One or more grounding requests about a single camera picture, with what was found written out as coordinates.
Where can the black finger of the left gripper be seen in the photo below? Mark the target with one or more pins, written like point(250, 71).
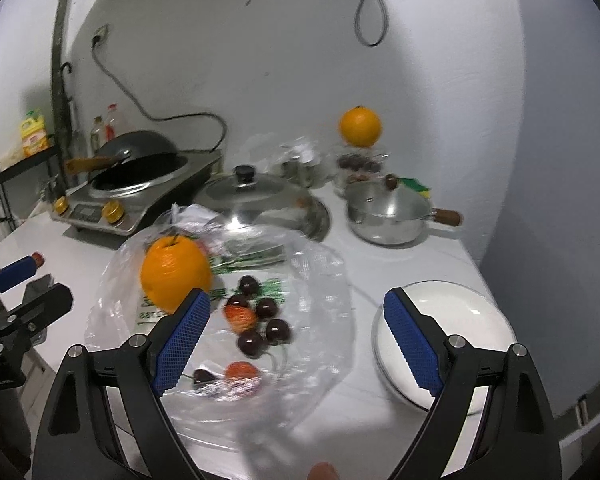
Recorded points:
point(22, 325)

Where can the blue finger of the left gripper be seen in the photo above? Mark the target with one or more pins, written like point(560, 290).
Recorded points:
point(16, 273)

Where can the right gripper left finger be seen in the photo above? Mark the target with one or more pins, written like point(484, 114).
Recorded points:
point(78, 439)

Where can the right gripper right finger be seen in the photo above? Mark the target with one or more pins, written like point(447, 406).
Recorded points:
point(516, 437)

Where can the small strawberry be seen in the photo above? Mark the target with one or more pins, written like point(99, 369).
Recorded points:
point(38, 258)

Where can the large orange fruit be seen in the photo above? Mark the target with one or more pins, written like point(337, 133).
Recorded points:
point(173, 266)

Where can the clear printed plastic bag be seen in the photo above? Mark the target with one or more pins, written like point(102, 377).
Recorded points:
point(306, 279)

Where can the black metal rack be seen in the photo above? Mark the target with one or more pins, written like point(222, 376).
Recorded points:
point(51, 159)

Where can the silver induction cooker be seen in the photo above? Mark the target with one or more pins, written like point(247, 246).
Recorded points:
point(124, 199)

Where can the yellow oil bottle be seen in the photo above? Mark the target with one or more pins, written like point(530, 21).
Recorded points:
point(33, 133)

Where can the white round plate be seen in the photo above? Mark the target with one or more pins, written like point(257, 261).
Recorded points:
point(416, 321)

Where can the dark cherry front left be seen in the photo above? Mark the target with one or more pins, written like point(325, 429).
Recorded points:
point(203, 378)

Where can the dark sauce bottle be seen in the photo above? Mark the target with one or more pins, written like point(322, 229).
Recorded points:
point(97, 135)

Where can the black wok pan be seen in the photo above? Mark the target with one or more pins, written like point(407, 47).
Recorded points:
point(123, 148)

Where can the red cap sauce bottle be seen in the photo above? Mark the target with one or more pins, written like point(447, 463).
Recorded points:
point(111, 122)

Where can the dark cherry behind strawberry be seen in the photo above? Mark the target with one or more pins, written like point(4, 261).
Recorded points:
point(238, 301)

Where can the dark cherry top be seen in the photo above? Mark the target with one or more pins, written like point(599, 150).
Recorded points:
point(249, 286)

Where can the dark cherry upper right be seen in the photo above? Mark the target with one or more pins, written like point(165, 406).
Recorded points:
point(266, 308)

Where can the large steel pot lid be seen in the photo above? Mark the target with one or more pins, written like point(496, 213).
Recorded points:
point(248, 197)

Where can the steel saucepan with lid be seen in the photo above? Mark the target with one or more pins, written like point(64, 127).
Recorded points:
point(385, 212)

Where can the green yellow sponge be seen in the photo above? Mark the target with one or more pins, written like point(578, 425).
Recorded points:
point(415, 186)

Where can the glass jar of cherries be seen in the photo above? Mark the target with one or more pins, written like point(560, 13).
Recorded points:
point(351, 164)

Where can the orange on glass jar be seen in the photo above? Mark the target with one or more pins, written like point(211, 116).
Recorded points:
point(360, 127)

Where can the white wall socket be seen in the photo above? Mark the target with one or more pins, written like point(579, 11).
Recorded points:
point(100, 36)

